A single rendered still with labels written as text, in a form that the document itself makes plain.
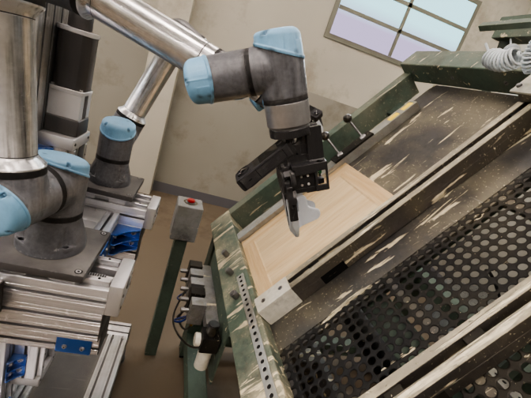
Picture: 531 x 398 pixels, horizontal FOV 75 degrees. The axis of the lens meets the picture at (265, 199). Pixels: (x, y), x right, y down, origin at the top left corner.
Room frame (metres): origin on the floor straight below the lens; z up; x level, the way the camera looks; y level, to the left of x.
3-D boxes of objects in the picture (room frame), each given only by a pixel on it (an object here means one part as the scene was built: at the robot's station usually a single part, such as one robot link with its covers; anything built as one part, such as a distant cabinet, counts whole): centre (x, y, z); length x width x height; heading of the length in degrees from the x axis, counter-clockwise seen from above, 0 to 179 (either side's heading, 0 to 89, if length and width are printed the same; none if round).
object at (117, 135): (1.21, 0.59, 1.20); 0.13 x 0.12 x 0.14; 19
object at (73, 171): (0.71, 0.46, 1.20); 0.13 x 0.12 x 0.14; 1
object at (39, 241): (0.72, 0.46, 1.09); 0.15 x 0.15 x 0.10
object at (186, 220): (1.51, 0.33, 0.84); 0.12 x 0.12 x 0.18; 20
